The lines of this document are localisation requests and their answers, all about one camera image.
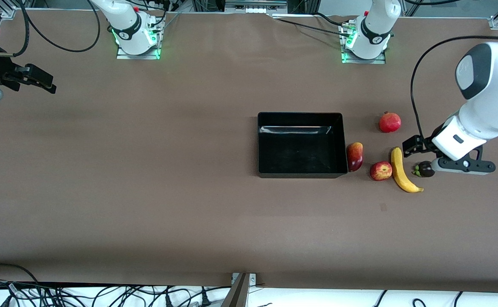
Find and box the yellow banana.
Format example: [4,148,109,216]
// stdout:
[391,147,424,193]

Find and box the red yellow apple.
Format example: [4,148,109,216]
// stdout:
[369,161,393,182]

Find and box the black plastic box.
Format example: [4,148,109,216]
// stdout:
[257,112,349,179]

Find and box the dark purple mangosteen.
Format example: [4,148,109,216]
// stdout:
[414,161,435,178]

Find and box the red pomegranate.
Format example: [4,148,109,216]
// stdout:
[379,111,402,133]

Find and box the red yellow mango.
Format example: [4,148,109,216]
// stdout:
[346,142,364,172]

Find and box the brown table cover mat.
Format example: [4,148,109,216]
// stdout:
[0,9,498,294]

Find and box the grey power strip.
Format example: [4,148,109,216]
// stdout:
[225,0,288,14]

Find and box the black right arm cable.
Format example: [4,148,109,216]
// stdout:
[0,0,101,57]

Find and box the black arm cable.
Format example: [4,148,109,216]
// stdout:
[410,35,498,141]
[0,0,101,57]

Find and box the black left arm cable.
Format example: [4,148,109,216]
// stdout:
[410,35,498,141]

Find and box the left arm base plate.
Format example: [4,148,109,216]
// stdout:
[341,23,388,64]

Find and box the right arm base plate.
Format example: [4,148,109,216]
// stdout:
[116,26,162,60]

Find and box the metal clamp bracket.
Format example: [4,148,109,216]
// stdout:
[231,273,257,285]

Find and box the grey metal camera pole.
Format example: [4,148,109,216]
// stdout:
[221,273,250,307]

